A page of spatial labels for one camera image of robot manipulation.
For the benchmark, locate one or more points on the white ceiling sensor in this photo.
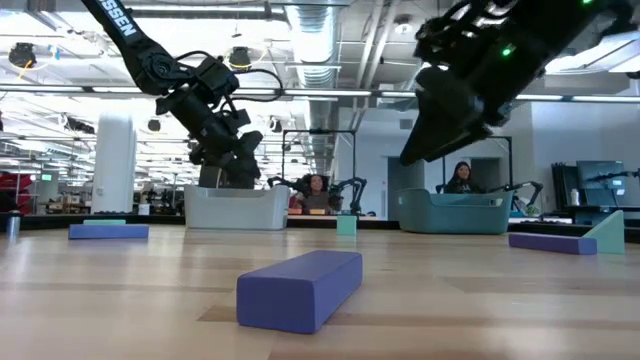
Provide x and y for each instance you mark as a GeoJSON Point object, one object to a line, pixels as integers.
{"type": "Point", "coordinates": [403, 27]}

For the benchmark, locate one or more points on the teal plastic bin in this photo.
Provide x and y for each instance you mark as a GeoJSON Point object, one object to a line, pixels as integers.
{"type": "Point", "coordinates": [450, 215]}

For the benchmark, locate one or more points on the light grey plastic bin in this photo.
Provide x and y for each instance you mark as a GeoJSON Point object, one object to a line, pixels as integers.
{"type": "Point", "coordinates": [230, 207]}

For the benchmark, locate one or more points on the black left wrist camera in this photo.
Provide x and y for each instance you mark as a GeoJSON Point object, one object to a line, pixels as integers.
{"type": "Point", "coordinates": [217, 75]}

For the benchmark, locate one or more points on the black overhead camera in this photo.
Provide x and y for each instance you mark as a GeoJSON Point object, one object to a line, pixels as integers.
{"type": "Point", "coordinates": [240, 57]}

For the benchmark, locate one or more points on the black background robot arm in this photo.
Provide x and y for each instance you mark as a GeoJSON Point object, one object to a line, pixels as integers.
{"type": "Point", "coordinates": [282, 182]}
{"type": "Point", "coordinates": [525, 186]}
{"type": "Point", "coordinates": [356, 187]}

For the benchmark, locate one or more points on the teal cube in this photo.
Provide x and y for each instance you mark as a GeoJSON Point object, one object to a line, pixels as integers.
{"type": "Point", "coordinates": [347, 226]}

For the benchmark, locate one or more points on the red and dark object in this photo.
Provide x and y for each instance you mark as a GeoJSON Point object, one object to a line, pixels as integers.
{"type": "Point", "coordinates": [15, 182]}

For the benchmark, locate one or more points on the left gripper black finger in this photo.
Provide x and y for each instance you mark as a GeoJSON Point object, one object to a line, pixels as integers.
{"type": "Point", "coordinates": [247, 155]}
{"type": "Point", "coordinates": [210, 156]}

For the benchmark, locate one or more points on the silver metal cylinder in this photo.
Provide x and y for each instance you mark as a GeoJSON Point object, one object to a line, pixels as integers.
{"type": "Point", "coordinates": [13, 227]}

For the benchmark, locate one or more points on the black shelving unit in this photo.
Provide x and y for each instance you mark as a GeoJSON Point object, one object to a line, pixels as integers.
{"type": "Point", "coordinates": [562, 185]}

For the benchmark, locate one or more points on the thick purple rectangular block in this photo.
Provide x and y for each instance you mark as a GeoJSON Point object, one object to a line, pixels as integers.
{"type": "Point", "coordinates": [295, 295]}

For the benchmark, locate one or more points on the silver round ventilation duct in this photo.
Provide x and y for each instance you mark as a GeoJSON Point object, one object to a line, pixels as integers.
{"type": "Point", "coordinates": [312, 40]}

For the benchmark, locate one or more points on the grey door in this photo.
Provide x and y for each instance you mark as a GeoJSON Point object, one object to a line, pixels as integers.
{"type": "Point", "coordinates": [493, 172]}
{"type": "Point", "coordinates": [405, 180]}

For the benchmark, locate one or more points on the black aluminium table frame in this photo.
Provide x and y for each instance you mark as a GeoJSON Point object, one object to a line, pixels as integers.
{"type": "Point", "coordinates": [155, 219]}

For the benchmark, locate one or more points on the grey wall vent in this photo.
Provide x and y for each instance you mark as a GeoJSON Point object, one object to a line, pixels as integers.
{"type": "Point", "coordinates": [406, 124]}

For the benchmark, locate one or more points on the black ceiling camera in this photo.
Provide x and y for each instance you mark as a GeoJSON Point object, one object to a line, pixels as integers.
{"type": "Point", "coordinates": [22, 55]}

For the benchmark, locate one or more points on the person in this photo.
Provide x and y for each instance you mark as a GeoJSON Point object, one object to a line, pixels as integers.
{"type": "Point", "coordinates": [461, 186]}
{"type": "Point", "coordinates": [315, 202]}

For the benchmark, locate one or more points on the long purple block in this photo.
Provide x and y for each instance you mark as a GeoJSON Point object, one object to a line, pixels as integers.
{"type": "Point", "coordinates": [550, 243]}
{"type": "Point", "coordinates": [107, 231]}

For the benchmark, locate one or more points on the teal wedge block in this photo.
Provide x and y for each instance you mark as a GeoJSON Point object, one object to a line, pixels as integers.
{"type": "Point", "coordinates": [610, 237]}

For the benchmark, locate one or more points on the small orange box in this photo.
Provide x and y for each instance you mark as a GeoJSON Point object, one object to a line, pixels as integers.
{"type": "Point", "coordinates": [318, 211]}
{"type": "Point", "coordinates": [295, 211]}

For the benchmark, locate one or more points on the overhead bar with strip lights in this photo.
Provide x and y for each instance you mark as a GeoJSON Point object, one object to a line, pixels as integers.
{"type": "Point", "coordinates": [330, 93]}

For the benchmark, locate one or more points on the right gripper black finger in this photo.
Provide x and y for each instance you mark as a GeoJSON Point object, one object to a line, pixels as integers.
{"type": "Point", "coordinates": [465, 144]}
{"type": "Point", "coordinates": [445, 115]}

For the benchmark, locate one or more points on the white bottle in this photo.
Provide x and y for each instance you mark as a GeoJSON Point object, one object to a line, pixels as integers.
{"type": "Point", "coordinates": [575, 198]}

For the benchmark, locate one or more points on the dark computer monitor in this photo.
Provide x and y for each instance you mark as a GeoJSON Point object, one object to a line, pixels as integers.
{"type": "Point", "coordinates": [597, 175]}

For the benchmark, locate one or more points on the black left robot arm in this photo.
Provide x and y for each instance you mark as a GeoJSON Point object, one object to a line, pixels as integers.
{"type": "Point", "coordinates": [120, 25]}

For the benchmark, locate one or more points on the black background station frame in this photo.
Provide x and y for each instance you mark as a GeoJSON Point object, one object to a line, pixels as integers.
{"type": "Point", "coordinates": [320, 131]}
{"type": "Point", "coordinates": [510, 165]}

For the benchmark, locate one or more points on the white round column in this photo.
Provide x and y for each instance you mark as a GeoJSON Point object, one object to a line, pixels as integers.
{"type": "Point", "coordinates": [115, 165]}

